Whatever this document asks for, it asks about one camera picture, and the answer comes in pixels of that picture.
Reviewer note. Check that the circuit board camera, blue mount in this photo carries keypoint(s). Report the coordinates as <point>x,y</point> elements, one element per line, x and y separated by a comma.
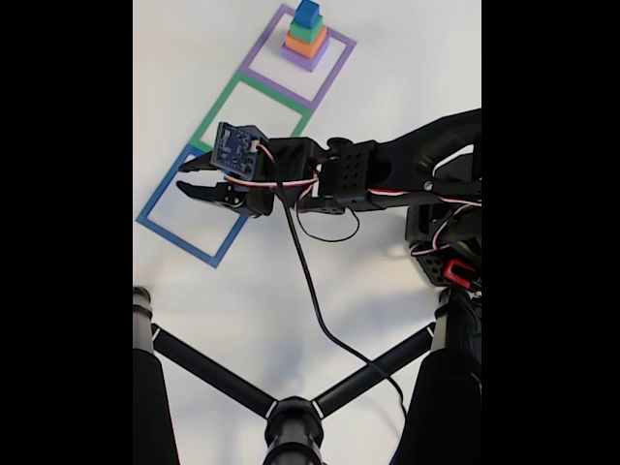
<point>237,147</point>

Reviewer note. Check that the green square frame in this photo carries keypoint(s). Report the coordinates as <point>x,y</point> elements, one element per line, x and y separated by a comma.
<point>215,109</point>

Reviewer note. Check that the orange square block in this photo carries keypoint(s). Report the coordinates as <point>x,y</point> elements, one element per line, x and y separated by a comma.
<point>305,47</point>

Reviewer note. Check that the purple square block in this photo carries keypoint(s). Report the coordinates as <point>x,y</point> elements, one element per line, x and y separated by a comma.
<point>305,62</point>

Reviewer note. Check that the black tripod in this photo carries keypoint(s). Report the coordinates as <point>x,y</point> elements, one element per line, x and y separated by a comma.
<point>293,431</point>

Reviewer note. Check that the blue square frame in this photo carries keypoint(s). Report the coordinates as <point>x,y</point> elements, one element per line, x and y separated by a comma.
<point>179,239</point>

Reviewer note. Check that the small blue cube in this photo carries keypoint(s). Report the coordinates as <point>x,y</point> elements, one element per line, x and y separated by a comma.
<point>308,12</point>

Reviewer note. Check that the green cube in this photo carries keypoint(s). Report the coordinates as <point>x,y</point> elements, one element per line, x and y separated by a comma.
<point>305,33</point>

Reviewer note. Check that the purple square frame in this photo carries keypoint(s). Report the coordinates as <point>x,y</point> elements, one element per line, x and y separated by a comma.
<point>278,87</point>

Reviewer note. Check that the red clamp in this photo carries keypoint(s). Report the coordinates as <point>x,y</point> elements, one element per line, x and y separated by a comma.
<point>457,271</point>

